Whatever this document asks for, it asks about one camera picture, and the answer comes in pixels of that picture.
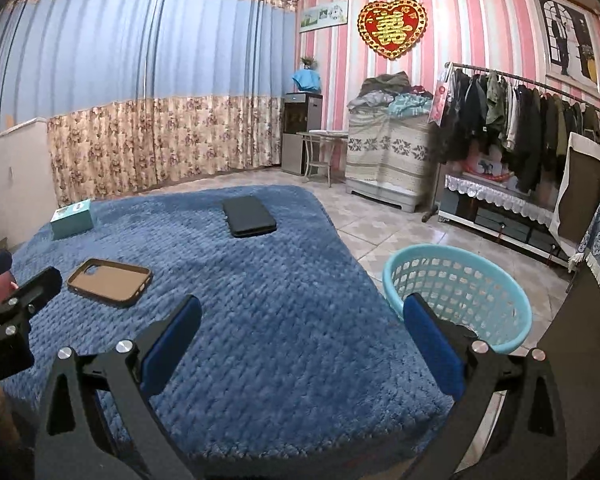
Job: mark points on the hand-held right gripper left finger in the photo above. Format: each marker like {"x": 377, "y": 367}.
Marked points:
{"x": 172, "y": 345}

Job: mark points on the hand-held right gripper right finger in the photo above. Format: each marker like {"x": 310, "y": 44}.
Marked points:
{"x": 430, "y": 345}

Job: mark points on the light blue plastic basket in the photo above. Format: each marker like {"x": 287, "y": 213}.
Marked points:
{"x": 460, "y": 280}

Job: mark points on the brown phone case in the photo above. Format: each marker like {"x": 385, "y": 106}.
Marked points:
{"x": 109, "y": 282}

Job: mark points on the teal cardboard box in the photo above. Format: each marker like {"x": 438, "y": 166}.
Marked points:
{"x": 72, "y": 220}

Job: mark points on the blue fluffy blanket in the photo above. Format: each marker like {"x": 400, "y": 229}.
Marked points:
{"x": 280, "y": 310}

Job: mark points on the low dark cabinet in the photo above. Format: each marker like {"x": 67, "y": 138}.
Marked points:
{"x": 500, "y": 227}

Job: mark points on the black smartphone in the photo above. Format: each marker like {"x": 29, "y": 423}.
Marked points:
{"x": 250, "y": 217}

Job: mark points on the grey plastic cabinet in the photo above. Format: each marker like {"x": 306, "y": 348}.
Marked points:
{"x": 385, "y": 197}

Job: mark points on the brown wooden cabinet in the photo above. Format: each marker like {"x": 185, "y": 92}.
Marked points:
{"x": 580, "y": 385}

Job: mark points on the white lace cloth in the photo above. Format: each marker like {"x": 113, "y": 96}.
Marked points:
{"x": 500, "y": 200}

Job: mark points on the red and white bags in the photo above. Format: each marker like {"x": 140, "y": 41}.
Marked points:
{"x": 487, "y": 169}

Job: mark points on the patterned beige cloth cover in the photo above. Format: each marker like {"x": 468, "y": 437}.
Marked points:
{"x": 390, "y": 150}

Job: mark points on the brown board with white trim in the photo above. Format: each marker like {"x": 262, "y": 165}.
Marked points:
{"x": 580, "y": 185}

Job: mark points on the blue and floral curtain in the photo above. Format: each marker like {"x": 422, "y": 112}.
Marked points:
{"x": 130, "y": 85}

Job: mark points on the small white table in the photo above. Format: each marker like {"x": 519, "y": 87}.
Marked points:
{"x": 325, "y": 135}

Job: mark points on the row of hanging clothes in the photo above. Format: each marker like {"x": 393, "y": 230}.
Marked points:
{"x": 525, "y": 120}

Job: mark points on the pink hanging bag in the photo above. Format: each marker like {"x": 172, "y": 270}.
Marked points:
{"x": 439, "y": 100}

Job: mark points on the grey water dispenser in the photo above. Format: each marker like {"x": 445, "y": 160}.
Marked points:
{"x": 300, "y": 135}

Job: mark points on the pile of folded clothes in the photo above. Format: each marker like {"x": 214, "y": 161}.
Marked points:
{"x": 390, "y": 95}

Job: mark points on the metal clothes rack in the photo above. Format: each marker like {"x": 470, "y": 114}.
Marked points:
{"x": 505, "y": 76}

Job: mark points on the plant in blue wrap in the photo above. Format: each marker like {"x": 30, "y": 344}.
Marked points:
{"x": 306, "y": 79}

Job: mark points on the red gold heart decoration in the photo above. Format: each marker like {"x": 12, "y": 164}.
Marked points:
{"x": 392, "y": 27}

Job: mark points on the framed wall poster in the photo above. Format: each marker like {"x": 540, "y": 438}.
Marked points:
{"x": 570, "y": 40}

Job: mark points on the landscape wall picture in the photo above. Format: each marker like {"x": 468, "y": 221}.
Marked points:
{"x": 324, "y": 16}

